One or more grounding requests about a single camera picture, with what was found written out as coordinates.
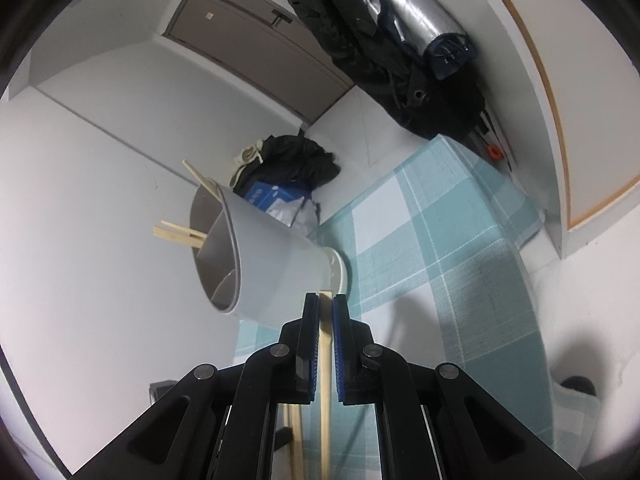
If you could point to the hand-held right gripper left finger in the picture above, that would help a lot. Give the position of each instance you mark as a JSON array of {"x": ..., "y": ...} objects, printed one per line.
[{"x": 311, "y": 355}]

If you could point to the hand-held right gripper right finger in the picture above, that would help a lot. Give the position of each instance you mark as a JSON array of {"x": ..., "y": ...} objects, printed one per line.
[{"x": 340, "y": 355}]

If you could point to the white grey utensil holder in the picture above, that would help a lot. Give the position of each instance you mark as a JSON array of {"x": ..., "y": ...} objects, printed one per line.
[{"x": 280, "y": 270}]

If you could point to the clear plastic bag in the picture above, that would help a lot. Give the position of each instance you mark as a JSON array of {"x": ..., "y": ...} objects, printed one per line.
[{"x": 300, "y": 217}]

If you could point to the checked teal tablecloth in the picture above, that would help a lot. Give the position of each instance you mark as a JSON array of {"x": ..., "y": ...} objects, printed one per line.
[{"x": 450, "y": 260}]

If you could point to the blue cardboard box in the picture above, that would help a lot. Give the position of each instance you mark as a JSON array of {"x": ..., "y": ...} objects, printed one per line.
[{"x": 272, "y": 196}]

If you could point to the black bag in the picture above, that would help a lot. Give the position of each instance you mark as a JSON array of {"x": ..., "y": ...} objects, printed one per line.
[{"x": 295, "y": 160}]

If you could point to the beige cloth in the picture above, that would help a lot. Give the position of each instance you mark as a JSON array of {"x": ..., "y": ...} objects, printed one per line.
[{"x": 245, "y": 162}]

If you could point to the small orange object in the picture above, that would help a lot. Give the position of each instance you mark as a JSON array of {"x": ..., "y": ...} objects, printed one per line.
[{"x": 494, "y": 152}]

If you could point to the black hanging jacket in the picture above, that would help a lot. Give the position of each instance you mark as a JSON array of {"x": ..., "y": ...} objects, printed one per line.
[{"x": 350, "y": 50}]

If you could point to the grey door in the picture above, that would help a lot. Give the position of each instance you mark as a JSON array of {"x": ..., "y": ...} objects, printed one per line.
[{"x": 250, "y": 45}]

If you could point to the white cabinet wooden trim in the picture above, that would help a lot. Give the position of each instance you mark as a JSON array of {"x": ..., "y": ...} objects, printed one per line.
[{"x": 590, "y": 135}]

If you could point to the silver folded umbrella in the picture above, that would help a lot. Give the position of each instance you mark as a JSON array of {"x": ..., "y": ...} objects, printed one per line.
[{"x": 410, "y": 15}]

